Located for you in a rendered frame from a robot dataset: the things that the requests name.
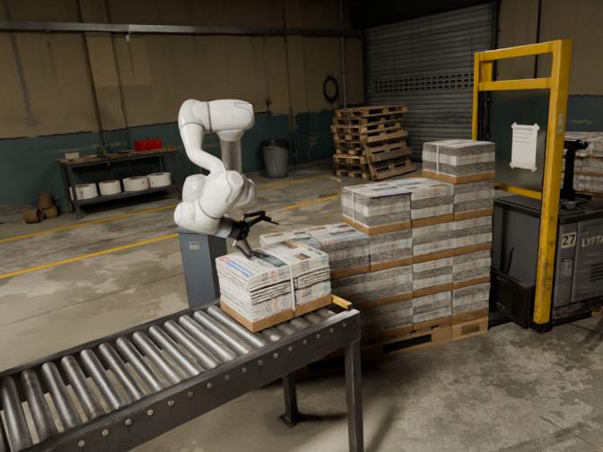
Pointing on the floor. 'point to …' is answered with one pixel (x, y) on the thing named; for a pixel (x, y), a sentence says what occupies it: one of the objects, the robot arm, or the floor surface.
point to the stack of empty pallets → (362, 120)
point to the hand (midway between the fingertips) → (269, 239)
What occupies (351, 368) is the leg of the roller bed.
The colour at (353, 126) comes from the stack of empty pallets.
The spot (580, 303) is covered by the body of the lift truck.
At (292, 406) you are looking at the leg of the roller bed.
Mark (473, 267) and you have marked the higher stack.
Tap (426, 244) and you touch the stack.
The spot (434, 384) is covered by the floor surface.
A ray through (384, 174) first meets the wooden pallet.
